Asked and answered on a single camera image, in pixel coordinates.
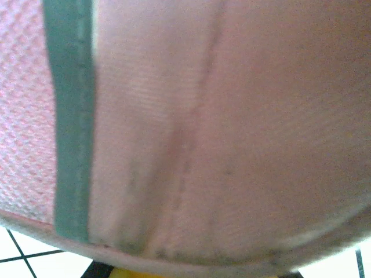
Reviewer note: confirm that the pink student backpack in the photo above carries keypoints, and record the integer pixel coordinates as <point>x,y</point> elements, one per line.
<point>203,116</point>

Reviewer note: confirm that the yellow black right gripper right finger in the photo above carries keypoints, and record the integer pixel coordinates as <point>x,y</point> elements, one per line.
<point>298,275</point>

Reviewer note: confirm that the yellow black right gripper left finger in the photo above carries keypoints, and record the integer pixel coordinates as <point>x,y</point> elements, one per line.
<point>101,272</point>

